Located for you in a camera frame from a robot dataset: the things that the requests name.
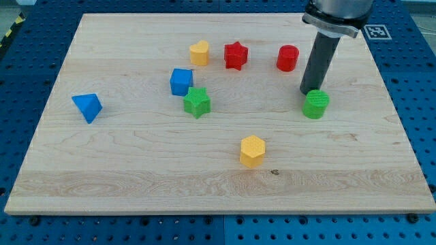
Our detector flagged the yellow heart block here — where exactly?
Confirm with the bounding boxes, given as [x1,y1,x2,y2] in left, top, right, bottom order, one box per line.
[189,40,209,66]

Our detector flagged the blue triangle block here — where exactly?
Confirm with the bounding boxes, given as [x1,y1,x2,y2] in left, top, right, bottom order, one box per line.
[72,93,103,124]

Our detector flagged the green star block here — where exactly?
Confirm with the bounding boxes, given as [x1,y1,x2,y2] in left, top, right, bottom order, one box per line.
[183,87,211,118]

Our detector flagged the green cylinder block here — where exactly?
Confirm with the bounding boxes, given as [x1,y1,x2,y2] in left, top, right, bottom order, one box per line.
[302,90,330,119]

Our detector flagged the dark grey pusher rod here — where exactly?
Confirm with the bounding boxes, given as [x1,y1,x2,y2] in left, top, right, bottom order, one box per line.
[300,32,340,95]

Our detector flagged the wooden board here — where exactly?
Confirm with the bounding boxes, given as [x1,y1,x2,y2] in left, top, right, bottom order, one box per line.
[5,14,435,215]

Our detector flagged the blue cube block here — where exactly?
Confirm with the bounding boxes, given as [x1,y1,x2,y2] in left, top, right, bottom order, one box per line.
[170,68,193,96]

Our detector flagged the red cylinder block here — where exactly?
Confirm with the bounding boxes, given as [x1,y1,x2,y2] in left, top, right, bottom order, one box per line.
[276,45,299,72]

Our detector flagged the yellow hexagon block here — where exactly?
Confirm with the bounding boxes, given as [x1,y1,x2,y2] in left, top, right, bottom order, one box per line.
[240,135,266,168]

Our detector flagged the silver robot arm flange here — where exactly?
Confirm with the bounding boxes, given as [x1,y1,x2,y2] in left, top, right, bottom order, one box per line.
[302,0,373,38]

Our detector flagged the white fiducial marker tag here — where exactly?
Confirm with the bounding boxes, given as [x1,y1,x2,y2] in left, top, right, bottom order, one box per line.
[364,24,392,40]

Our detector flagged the red star block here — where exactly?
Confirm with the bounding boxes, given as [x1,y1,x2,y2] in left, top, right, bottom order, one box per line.
[224,42,249,71]

